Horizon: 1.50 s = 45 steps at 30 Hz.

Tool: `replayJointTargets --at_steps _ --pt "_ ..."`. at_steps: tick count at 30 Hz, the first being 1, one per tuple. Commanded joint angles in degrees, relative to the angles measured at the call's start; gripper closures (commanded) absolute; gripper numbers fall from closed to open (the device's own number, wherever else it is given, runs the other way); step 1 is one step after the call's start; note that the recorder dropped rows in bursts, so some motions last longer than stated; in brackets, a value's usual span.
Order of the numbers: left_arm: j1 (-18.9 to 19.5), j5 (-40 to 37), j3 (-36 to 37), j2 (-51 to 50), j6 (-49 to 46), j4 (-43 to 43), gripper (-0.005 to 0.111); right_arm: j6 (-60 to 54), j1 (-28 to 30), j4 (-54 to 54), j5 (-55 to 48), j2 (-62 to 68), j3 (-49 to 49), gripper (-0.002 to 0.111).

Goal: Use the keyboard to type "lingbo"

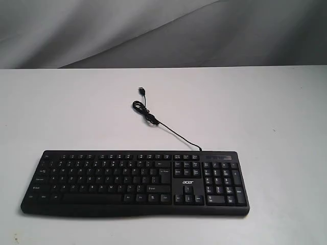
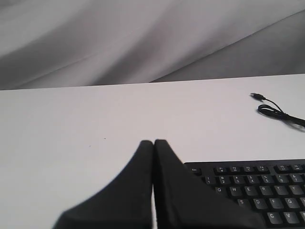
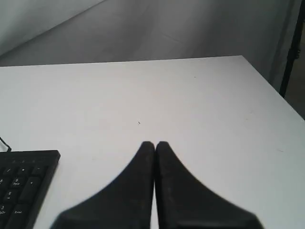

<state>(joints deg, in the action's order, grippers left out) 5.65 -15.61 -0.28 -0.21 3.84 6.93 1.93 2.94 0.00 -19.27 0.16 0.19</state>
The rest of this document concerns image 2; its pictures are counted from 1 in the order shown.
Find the grey backdrop cloth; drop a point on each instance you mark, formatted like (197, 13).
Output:
(63, 43)

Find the black Acer keyboard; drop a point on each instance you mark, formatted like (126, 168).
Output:
(273, 188)

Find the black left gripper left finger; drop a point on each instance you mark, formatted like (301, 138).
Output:
(125, 203)

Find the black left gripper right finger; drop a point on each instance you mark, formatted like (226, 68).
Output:
(183, 201)

